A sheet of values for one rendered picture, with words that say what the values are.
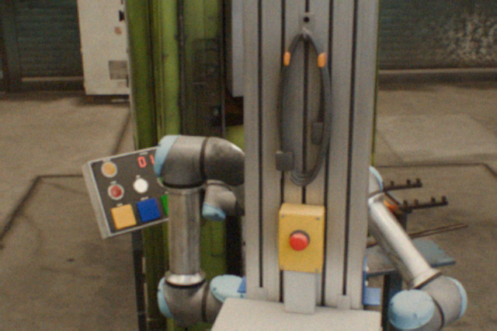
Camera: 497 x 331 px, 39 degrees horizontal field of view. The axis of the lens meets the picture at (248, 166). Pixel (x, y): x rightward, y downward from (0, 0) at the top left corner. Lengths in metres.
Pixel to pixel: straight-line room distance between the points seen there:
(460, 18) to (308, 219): 7.92
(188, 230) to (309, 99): 0.70
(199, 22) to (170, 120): 0.41
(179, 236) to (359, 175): 0.70
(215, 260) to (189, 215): 1.20
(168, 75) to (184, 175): 1.00
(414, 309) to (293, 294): 0.52
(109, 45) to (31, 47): 1.21
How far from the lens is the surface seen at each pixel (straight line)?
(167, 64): 2.82
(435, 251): 3.06
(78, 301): 4.13
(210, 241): 3.08
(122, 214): 2.58
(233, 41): 2.69
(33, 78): 9.08
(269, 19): 1.37
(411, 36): 9.09
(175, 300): 2.03
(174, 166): 1.88
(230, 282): 2.02
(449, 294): 2.06
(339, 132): 1.40
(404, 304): 1.96
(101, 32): 8.17
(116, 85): 8.26
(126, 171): 2.63
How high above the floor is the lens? 2.02
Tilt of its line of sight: 20 degrees down
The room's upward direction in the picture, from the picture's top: 1 degrees counter-clockwise
